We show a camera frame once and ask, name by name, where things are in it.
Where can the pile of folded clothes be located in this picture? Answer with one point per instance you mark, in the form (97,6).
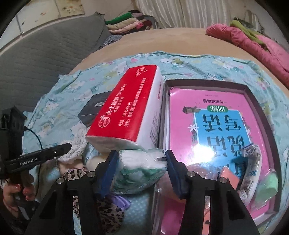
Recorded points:
(122,26)

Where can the white floral cloth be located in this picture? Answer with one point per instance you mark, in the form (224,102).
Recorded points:
(76,146)

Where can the black box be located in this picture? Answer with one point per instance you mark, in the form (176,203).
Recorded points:
(94,110)

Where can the green cloth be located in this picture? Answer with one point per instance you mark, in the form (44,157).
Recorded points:
(246,29)

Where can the grey quilted headboard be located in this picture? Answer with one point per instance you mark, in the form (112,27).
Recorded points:
(45,67)

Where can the beige bed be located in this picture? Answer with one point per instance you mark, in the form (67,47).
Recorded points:
(169,40)

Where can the red tissue pack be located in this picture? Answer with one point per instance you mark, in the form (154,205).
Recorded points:
(126,108)

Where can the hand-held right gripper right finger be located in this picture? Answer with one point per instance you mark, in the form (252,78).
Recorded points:
(173,171)

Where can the pink framed book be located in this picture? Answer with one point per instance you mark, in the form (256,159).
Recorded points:
(203,82)

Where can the leopard print scrunchie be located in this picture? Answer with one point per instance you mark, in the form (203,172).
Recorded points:
(108,212)

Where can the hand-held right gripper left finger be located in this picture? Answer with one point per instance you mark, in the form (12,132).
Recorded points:
(110,171)

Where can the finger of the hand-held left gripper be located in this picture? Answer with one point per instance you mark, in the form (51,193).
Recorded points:
(59,148)

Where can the white blue packet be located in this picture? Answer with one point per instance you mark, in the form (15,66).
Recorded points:
(250,176)

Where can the dark floral cloth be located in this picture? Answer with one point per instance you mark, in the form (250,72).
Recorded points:
(110,40)

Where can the green white tissue pack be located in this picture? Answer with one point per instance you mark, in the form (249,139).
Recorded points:
(135,171)

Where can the white pleated curtain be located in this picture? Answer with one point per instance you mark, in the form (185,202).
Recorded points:
(192,13)

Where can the person's left forearm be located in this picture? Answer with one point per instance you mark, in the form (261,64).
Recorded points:
(13,223)

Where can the cartoon cat printed blanket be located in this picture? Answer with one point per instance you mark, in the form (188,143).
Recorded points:
(203,65)

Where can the person's left hand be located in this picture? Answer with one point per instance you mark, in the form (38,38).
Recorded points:
(19,194)

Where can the pink quilt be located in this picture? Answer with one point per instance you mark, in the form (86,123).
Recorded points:
(259,45)

